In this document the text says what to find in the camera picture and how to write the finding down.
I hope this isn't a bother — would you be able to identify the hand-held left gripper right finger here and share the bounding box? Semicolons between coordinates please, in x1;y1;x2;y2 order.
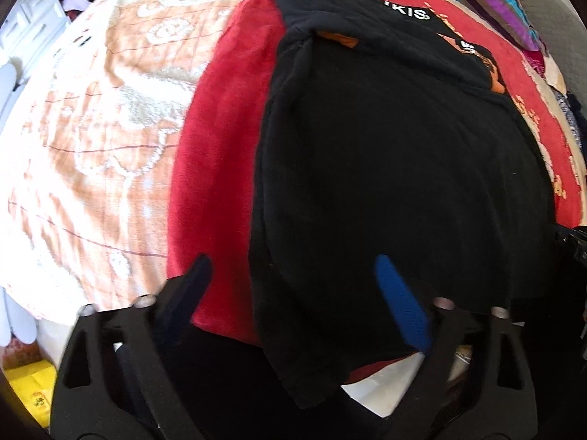
373;255;538;440

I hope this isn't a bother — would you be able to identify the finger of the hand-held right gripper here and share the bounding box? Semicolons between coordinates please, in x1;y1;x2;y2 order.
553;225;587;281

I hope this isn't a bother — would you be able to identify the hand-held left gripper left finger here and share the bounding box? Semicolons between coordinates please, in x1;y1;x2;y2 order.
50;254;214;440

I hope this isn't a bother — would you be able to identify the black t-shirt with print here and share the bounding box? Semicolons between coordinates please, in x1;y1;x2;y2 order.
250;0;558;410

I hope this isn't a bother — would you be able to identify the red floral blanket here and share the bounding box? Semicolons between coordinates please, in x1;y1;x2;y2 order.
167;0;583;364

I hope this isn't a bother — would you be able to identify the blue patterned cloth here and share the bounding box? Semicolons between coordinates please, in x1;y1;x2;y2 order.
553;89;587;147

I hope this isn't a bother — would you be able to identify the white rounded object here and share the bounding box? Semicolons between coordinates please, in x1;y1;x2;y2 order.
0;284;38;345

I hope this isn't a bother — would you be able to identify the yellow cardboard box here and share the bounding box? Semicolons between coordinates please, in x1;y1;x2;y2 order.
4;360;58;427

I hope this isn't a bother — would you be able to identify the magenta cloth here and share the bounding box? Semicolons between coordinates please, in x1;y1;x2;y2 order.
523;48;551;78

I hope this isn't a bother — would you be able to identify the grey padded headboard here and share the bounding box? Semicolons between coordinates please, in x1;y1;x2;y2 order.
491;0;587;97

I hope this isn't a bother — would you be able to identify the striped fleece blanket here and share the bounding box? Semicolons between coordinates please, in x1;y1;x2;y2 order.
431;0;546;53

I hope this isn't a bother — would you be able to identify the white drawer cabinet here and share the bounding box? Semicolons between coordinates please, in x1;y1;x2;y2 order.
0;0;72;88

